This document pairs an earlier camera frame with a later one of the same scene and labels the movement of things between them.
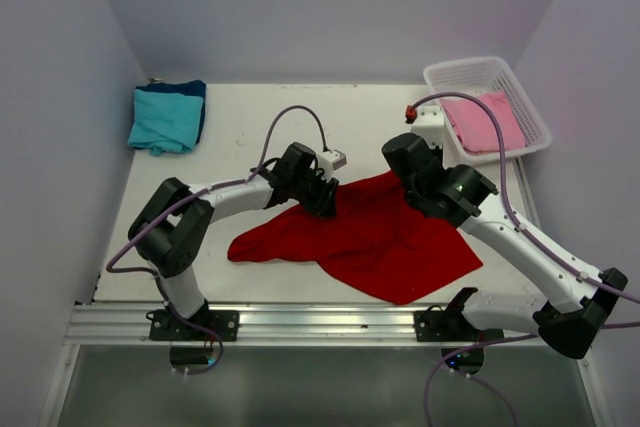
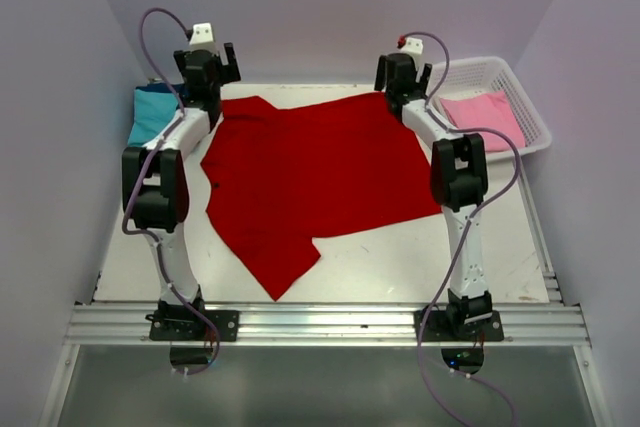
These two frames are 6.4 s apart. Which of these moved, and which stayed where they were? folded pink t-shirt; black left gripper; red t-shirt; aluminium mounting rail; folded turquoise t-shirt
Moved: black left gripper; red t-shirt
Stayed: folded turquoise t-shirt; folded pink t-shirt; aluminium mounting rail
